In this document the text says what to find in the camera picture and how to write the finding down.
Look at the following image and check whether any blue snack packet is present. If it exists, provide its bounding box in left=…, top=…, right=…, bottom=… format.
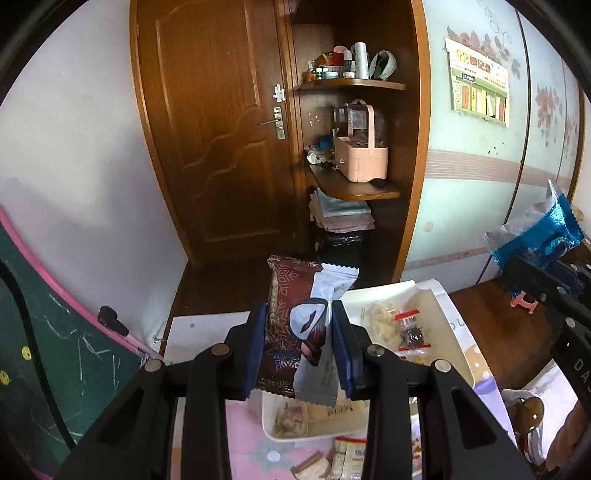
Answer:
left=484, top=179, right=584, bottom=271

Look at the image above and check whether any brown white snack packet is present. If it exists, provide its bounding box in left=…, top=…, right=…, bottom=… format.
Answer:
left=256, top=255, right=359, bottom=406

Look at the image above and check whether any pink plastic stool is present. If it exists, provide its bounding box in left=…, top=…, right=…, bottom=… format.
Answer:
left=510, top=291, right=538, bottom=315

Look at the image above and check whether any white red cracker packet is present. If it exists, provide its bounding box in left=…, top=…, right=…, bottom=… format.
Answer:
left=327, top=437, right=367, bottom=480

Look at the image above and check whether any pink cartoon play mat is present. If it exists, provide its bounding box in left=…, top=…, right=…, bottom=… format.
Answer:
left=163, top=310, right=518, bottom=480

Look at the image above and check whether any white plastic bin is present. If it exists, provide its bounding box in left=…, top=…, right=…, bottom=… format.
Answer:
left=246, top=279, right=477, bottom=444

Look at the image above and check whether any tan sandwich biscuit pack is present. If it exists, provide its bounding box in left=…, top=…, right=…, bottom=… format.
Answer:
left=290, top=451, right=331, bottom=480

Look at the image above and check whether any folded cloth stack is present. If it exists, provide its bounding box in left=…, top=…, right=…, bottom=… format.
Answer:
left=308, top=188, right=376, bottom=234

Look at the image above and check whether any pink storage basket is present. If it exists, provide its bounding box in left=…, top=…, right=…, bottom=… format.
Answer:
left=334, top=99, right=389, bottom=183

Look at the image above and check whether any wooden corner shelf unit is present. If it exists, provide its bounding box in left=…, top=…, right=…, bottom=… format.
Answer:
left=277, top=0, right=431, bottom=288

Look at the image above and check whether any brown wooden door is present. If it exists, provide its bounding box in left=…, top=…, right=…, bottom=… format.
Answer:
left=134, top=1, right=298, bottom=264

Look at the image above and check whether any green chalkboard pink frame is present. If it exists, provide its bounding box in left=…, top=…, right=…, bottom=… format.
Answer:
left=1, top=215, right=156, bottom=479

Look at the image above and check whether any wall calendar poster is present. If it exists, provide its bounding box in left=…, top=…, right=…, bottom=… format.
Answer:
left=445, top=38, right=510, bottom=128

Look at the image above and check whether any silver door handle lock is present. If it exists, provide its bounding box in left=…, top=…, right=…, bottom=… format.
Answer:
left=257, top=84, right=286, bottom=141

